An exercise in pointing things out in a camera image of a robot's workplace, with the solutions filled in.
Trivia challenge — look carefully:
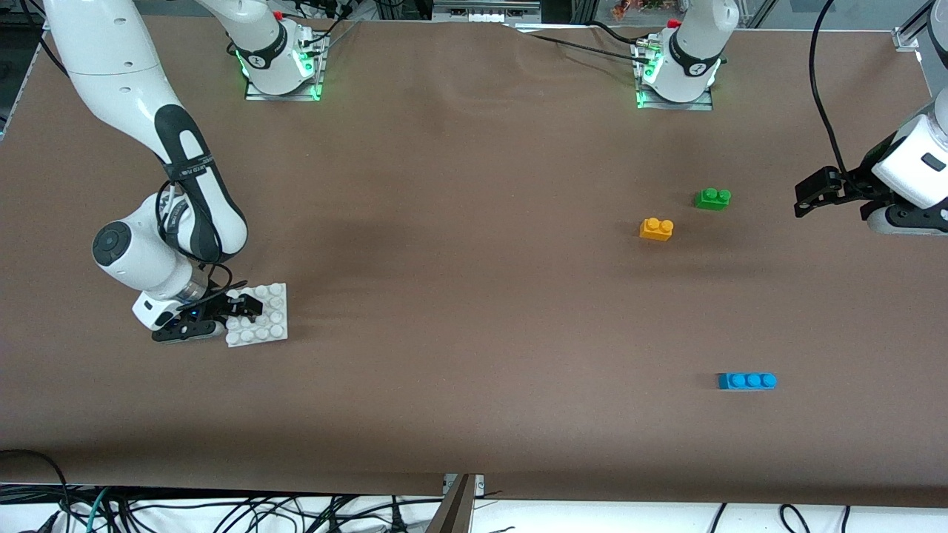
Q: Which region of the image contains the white studded base plate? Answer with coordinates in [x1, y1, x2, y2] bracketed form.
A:
[224, 283, 290, 349]

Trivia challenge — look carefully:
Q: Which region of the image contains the blue three-stud block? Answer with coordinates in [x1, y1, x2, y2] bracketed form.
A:
[717, 372, 778, 392]

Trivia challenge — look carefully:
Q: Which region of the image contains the orange background clutter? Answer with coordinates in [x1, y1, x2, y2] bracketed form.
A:
[611, 0, 671, 19]

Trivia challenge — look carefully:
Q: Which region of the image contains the white power strip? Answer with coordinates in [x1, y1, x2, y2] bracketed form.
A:
[432, 0, 543, 24]

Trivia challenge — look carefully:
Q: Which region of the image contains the aluminium frame corner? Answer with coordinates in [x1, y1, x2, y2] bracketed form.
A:
[892, 0, 948, 53]

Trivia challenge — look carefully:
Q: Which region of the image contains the black looped floor cable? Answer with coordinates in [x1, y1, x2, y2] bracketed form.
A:
[0, 449, 71, 519]

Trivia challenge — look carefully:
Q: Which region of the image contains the teal floor cable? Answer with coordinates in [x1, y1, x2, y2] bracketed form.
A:
[85, 487, 112, 533]

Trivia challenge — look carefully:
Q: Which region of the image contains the curved black base cable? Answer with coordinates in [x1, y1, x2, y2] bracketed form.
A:
[589, 21, 652, 45]

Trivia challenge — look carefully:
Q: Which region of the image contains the long black table cable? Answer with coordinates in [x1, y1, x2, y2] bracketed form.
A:
[527, 33, 645, 56]

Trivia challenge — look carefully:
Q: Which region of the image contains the black right base cable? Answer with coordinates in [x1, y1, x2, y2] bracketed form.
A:
[307, 15, 364, 53]

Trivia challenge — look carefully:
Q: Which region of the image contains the aluminium profile post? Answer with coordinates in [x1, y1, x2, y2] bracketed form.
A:
[426, 474, 486, 533]

